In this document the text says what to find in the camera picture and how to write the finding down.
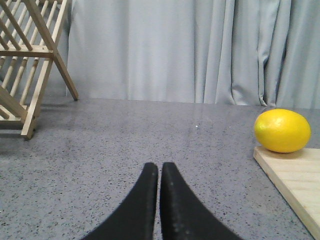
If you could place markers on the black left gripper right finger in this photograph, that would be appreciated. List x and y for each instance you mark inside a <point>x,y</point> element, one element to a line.
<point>182,215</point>

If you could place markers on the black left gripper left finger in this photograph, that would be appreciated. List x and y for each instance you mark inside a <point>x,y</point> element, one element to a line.
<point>134,218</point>

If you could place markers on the wooden cutting board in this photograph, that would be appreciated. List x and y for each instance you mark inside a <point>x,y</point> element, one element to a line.
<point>296,175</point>

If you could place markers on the yellow lemon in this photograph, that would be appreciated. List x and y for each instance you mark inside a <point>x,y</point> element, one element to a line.
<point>282,130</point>

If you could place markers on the grey curtain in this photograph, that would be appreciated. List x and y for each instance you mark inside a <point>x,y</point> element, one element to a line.
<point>241,52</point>

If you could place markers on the wooden dish rack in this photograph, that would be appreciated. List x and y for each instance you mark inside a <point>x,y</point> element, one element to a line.
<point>30,32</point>

